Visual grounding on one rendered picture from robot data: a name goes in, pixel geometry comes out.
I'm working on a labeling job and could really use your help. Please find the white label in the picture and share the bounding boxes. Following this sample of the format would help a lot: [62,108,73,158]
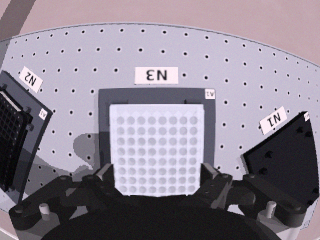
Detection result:
[259,106,287,135]
[19,66,43,93]
[135,67,178,84]

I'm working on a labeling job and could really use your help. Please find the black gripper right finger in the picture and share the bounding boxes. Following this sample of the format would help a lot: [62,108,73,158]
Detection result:
[178,162,307,240]

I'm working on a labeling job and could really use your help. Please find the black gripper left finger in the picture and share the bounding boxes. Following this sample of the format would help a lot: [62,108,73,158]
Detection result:
[8,163,139,240]

